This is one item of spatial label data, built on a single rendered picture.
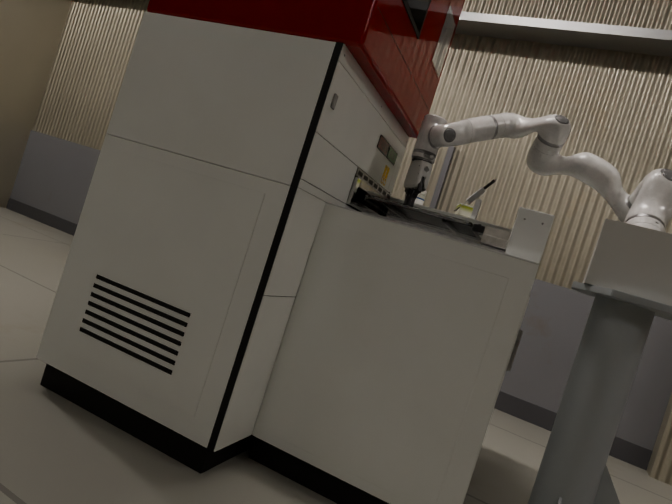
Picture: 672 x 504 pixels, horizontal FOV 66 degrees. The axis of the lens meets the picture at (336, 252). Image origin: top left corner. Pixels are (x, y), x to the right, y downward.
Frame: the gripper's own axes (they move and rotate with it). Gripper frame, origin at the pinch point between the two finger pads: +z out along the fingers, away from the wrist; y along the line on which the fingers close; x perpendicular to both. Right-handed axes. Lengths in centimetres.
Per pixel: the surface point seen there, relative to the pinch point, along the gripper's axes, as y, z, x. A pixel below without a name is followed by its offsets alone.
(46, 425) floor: -13, 93, 90
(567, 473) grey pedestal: -56, 64, -46
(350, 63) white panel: -26, -27, 43
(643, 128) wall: 89, -108, -185
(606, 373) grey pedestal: -57, 33, -47
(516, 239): -47.7, 5.5, -11.1
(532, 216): -49, -2, -13
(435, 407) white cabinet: -48, 55, -2
